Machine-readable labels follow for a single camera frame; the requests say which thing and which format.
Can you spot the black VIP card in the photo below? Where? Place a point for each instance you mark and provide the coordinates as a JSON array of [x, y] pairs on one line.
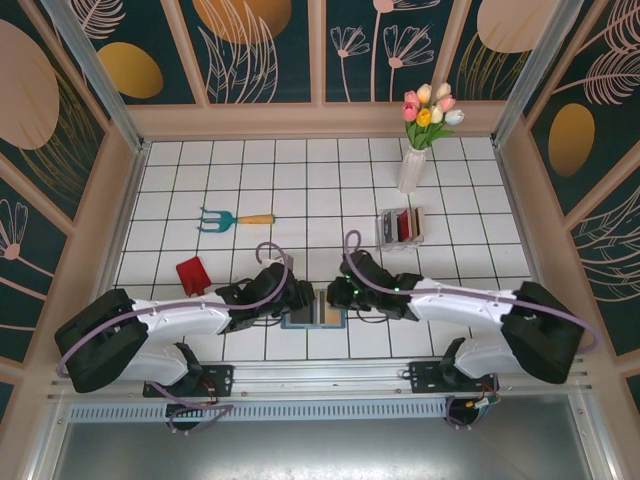
[[302, 317]]

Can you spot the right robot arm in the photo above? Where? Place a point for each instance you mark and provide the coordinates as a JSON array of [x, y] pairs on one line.
[[460, 305]]

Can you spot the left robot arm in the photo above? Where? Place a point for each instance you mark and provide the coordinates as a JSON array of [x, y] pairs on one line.
[[175, 312]]

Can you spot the clear acrylic card stand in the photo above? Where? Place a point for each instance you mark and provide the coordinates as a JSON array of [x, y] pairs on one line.
[[400, 246]]

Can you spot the white ribbed vase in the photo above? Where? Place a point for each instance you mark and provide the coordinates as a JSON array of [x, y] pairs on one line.
[[411, 172]]

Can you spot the pastel tulip bouquet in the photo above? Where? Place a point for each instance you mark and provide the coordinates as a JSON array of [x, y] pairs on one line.
[[430, 112]]

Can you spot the aluminium mounting rail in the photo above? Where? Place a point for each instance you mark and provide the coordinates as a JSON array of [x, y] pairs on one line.
[[320, 380]]

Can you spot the aluminium frame post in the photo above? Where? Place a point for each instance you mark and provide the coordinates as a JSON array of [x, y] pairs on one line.
[[107, 95], [530, 75]]

